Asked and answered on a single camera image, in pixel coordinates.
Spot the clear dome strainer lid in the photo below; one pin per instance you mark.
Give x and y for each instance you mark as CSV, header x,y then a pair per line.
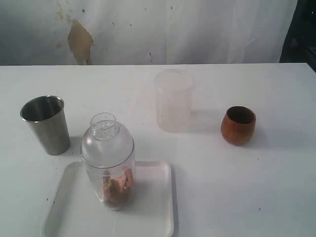
x,y
106,143

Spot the brown wooden cup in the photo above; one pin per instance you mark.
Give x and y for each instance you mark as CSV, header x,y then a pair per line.
x,y
238,125

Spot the clear plastic shaker cup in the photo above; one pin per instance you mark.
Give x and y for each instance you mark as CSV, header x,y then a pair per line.
x,y
96,174

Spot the stainless steel cup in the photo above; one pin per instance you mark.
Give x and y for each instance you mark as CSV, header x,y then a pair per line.
x,y
46,118

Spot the translucent plastic container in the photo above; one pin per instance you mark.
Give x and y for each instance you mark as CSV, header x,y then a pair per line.
x,y
173,89

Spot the white square tray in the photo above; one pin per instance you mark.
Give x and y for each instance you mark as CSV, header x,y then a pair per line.
x,y
76,212

